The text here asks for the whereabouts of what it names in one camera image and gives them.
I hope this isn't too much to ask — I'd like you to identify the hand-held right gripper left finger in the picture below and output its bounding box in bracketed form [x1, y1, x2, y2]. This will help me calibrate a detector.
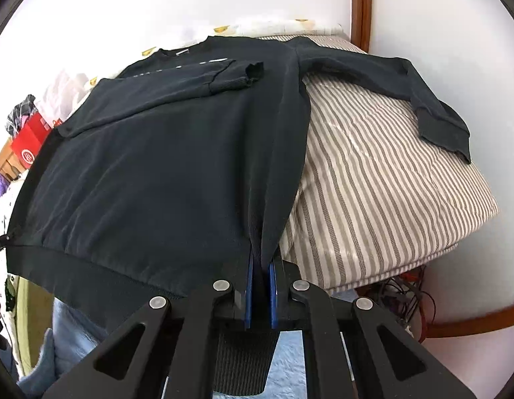
[41, 253, 261, 399]

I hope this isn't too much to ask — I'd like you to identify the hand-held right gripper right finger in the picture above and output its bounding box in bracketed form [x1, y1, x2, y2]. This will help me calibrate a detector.
[271, 253, 478, 399]

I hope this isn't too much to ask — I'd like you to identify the black sweatshirt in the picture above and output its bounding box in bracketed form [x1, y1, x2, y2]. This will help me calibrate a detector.
[5, 35, 472, 396]

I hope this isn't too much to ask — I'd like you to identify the light blue quilted cloth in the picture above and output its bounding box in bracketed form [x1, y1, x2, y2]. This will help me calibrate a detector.
[261, 328, 308, 399]

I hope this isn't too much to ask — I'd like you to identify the wooden cabinet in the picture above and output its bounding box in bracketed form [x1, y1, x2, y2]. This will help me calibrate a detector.
[0, 139, 25, 184]

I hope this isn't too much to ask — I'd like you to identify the yellow green cloth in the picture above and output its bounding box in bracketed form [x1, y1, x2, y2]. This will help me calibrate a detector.
[13, 276, 55, 379]

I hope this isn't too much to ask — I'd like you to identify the red box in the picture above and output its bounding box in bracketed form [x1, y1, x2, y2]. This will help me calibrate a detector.
[11, 112, 54, 171]

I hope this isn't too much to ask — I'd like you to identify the person's blue jeans leg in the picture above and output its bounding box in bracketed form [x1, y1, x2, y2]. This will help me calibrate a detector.
[18, 299, 130, 399]

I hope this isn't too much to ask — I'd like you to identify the plaid cloth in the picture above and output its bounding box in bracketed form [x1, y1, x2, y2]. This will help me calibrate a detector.
[5, 95, 37, 138]

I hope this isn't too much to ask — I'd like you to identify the striped beige mattress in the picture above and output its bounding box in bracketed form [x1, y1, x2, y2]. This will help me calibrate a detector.
[257, 33, 501, 296]

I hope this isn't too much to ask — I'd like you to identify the white plastic bag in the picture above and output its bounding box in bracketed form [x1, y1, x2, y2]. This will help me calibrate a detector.
[36, 68, 95, 122]

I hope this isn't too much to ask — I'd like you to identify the white sheet with yellow prints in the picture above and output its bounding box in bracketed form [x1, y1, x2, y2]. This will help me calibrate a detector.
[140, 16, 345, 57]

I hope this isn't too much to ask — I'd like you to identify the tangle of cables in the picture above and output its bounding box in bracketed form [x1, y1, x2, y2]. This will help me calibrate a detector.
[365, 264, 436, 343]

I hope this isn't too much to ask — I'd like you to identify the brown wooden bed frame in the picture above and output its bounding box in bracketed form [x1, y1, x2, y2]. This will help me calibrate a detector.
[350, 0, 514, 341]

